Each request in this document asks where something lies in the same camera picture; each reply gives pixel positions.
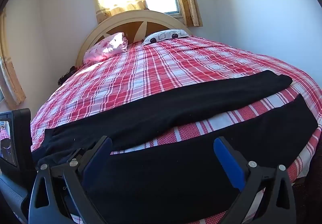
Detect pink floral pillow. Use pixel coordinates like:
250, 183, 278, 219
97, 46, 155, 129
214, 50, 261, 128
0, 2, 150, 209
83, 32, 128, 64

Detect yellow side window curtain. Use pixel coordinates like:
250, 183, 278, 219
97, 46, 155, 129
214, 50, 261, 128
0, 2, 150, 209
0, 9, 26, 110

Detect black item beside bed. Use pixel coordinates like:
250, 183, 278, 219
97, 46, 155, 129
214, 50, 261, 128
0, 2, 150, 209
57, 66, 77, 86

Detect cream wooden headboard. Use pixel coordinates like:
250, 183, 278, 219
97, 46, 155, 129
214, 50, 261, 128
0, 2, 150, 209
75, 10, 192, 67

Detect white patterned pillow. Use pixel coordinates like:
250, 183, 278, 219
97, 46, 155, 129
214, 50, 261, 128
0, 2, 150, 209
142, 29, 190, 45

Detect black pants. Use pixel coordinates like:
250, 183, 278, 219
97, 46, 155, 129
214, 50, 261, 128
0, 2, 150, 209
33, 70, 321, 223

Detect red plaid bedsheet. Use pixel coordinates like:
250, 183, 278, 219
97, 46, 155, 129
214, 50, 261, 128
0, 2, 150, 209
30, 35, 322, 224

